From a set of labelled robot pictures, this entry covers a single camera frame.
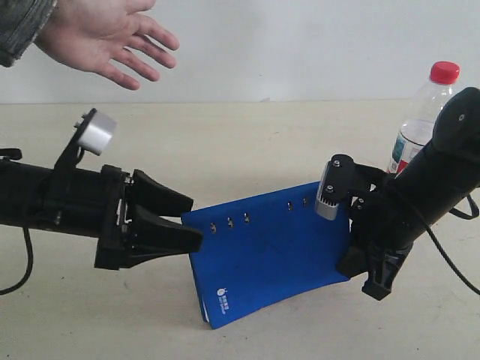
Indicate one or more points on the grey knitted sleeve forearm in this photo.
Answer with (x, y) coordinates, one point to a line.
(21, 22)

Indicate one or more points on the person's open bare hand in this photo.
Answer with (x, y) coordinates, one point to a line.
(89, 35)

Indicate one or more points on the clear plastic water bottle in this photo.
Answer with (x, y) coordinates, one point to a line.
(421, 114)

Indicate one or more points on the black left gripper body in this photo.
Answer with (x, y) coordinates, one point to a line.
(111, 252)

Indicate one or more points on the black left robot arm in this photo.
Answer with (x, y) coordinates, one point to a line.
(70, 202)

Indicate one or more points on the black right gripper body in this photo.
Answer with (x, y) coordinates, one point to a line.
(382, 218)

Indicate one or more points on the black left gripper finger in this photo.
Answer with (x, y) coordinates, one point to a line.
(150, 237)
(145, 192)

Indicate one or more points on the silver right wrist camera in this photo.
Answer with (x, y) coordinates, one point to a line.
(334, 185)

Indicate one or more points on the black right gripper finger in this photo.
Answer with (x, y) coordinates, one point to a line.
(354, 262)
(383, 265)

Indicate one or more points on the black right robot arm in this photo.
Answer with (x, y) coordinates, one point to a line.
(446, 170)

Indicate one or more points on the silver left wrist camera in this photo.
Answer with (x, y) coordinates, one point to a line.
(92, 134)

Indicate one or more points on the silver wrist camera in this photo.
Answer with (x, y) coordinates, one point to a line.
(92, 134)
(334, 185)

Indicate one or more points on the blue ring binder notebook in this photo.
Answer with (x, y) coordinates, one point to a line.
(260, 250)

